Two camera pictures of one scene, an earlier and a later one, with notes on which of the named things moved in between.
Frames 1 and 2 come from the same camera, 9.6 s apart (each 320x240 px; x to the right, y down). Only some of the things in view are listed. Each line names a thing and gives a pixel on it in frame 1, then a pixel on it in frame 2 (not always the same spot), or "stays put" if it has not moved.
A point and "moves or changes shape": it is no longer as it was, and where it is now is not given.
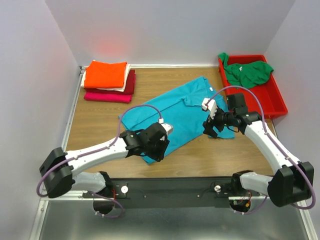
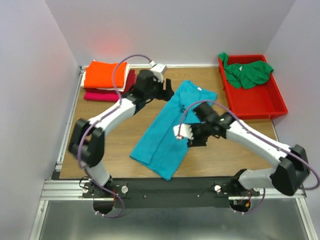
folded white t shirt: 116,89 stays put
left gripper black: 159,156 → 165,95
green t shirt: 245,75 stays put
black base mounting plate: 169,192 stays put
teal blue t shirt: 182,114 moves or changes shape
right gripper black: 208,126 → 195,142
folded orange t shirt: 101,75 stays put
